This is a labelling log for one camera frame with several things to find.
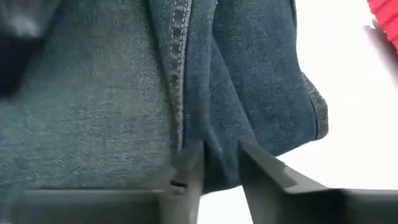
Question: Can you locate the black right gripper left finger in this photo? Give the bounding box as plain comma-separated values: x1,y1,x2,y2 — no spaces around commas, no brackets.
18,139,205,224

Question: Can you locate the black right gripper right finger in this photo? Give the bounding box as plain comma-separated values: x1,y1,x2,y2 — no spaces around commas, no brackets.
238,139,398,224

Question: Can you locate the dark teal garment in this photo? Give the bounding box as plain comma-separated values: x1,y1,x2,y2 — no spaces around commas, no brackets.
0,0,330,196

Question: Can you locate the red plastic laundry basket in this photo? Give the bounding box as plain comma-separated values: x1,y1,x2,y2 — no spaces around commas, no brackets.
366,0,398,54

